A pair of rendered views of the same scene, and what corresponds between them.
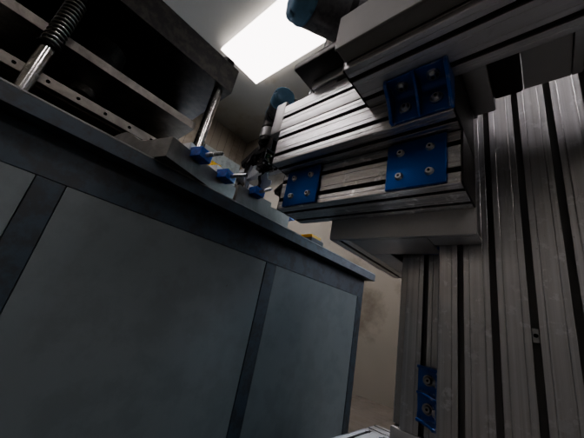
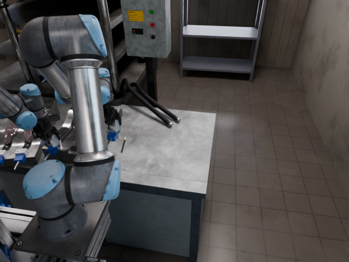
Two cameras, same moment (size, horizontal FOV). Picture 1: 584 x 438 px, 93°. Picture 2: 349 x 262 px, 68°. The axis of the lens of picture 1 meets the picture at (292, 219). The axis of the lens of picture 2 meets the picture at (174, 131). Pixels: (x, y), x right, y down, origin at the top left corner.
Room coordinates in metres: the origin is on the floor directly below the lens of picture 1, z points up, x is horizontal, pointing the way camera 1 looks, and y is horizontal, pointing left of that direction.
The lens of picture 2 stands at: (0.85, -1.07, 1.79)
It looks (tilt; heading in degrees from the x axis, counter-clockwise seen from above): 37 degrees down; 56
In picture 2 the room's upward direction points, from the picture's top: 1 degrees counter-clockwise
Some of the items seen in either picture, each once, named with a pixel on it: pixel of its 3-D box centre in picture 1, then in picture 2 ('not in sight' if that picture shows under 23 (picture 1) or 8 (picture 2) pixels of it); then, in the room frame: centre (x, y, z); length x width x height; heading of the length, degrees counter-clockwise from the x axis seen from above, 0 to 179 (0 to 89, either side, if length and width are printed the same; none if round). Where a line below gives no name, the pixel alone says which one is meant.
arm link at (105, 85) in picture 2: not in sight; (96, 92); (1.14, -0.06, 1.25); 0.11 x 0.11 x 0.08; 65
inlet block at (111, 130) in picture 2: not in sight; (111, 138); (1.18, 0.01, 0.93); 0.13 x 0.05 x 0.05; 44
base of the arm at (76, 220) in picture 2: not in sight; (59, 211); (0.83, -0.44, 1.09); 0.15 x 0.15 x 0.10
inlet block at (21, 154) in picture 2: (228, 175); (19, 160); (0.74, 0.21, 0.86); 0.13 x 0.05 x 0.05; 61
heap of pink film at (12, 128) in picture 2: not in sight; (23, 124); (0.82, 0.47, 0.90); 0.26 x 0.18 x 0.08; 61
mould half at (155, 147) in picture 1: (149, 170); (25, 130); (0.81, 0.48, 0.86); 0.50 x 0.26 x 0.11; 61
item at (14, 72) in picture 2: not in sight; (72, 74); (1.34, 1.32, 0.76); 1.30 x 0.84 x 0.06; 134
